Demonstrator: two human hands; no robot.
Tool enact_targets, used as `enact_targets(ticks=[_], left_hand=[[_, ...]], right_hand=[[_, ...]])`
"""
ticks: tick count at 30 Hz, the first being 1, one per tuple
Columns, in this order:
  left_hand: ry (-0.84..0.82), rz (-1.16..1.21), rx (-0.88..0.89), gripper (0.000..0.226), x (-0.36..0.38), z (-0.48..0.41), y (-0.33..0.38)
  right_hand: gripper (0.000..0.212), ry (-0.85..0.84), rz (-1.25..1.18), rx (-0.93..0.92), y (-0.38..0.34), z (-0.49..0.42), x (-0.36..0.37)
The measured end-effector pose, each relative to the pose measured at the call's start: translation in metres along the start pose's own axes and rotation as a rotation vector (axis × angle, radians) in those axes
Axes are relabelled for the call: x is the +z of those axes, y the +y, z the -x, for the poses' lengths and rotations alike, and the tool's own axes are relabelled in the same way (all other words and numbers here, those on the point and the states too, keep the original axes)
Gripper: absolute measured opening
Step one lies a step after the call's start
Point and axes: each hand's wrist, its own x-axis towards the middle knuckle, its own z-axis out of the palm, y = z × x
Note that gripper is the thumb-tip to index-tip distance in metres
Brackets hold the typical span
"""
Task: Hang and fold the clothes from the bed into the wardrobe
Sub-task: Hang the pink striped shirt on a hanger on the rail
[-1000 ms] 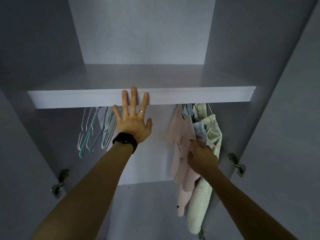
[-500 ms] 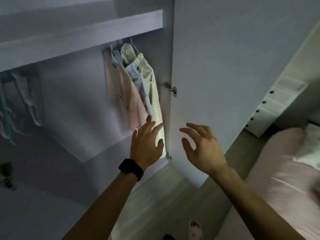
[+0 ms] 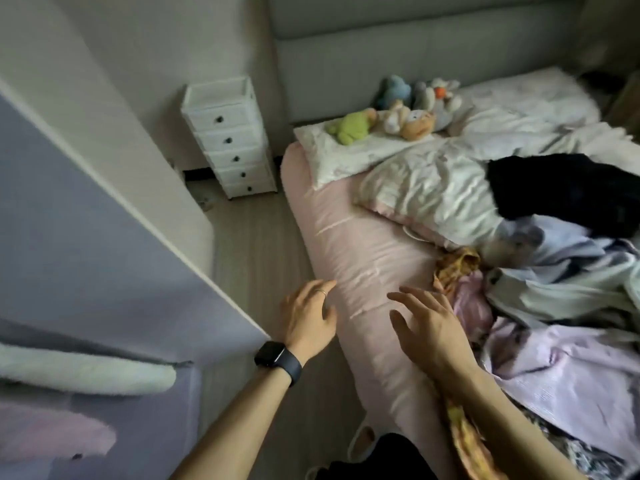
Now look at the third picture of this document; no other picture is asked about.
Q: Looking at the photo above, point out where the person's left hand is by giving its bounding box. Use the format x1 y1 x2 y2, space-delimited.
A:
280 280 339 365

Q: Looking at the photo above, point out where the person's right hand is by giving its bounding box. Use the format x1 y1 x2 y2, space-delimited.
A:
387 277 481 383

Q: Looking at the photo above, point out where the person's left forearm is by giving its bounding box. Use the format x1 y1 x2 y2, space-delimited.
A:
170 364 293 480

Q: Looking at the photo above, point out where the person's right forearm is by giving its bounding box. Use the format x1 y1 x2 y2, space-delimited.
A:
436 366 587 480

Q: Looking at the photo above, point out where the yellow patterned cloth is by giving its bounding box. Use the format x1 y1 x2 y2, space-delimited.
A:
433 247 509 480

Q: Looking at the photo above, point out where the pink cloth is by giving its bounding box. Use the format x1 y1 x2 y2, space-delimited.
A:
451 270 497 341

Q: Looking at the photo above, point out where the bed with pink sheet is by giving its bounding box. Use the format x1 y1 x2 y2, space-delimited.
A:
280 142 497 480

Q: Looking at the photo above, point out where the black smartwatch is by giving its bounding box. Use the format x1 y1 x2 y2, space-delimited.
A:
254 341 303 387

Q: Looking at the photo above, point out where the white crumpled duvet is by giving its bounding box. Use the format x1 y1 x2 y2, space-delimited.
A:
356 122 640 251

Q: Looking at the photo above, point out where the person's black clothing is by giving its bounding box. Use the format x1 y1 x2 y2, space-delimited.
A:
316 433 439 480

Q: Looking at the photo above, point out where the light blue garment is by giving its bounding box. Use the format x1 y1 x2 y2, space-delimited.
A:
480 215 640 331

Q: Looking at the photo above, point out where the white flat pillow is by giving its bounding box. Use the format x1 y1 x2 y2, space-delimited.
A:
293 120 442 191

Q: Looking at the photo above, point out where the lilac garment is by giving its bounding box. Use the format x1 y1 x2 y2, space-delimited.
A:
480 317 640 466

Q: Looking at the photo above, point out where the beige orange plush toy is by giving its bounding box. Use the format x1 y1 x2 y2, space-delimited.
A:
372 100 437 142

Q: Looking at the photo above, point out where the black garment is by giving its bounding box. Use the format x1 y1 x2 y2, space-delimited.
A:
486 153 640 240

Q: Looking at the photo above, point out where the green frog plush toy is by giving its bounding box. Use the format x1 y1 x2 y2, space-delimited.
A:
326 111 376 146

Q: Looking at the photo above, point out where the white plush toy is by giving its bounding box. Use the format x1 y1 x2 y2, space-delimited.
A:
412 77 464 132

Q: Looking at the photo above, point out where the white drawer cabinet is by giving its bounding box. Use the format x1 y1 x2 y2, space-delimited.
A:
181 76 278 200

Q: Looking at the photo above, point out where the blue plush toy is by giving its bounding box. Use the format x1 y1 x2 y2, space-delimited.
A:
373 75 414 111

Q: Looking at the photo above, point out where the grey patterned cloth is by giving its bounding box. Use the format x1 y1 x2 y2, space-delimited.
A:
517 402 628 480

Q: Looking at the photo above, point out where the white pillow with print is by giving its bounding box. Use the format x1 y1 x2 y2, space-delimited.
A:
446 66 602 139

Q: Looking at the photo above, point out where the grey upholstered headboard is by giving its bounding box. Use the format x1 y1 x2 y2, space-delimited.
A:
267 0 592 126

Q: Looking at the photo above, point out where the lavender wardrobe door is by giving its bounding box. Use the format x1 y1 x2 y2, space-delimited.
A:
0 77 271 369

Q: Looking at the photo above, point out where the white fluffy blanket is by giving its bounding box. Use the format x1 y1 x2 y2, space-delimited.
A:
0 342 179 397

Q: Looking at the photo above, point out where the pink folded blanket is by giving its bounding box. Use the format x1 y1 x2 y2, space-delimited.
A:
0 400 117 464

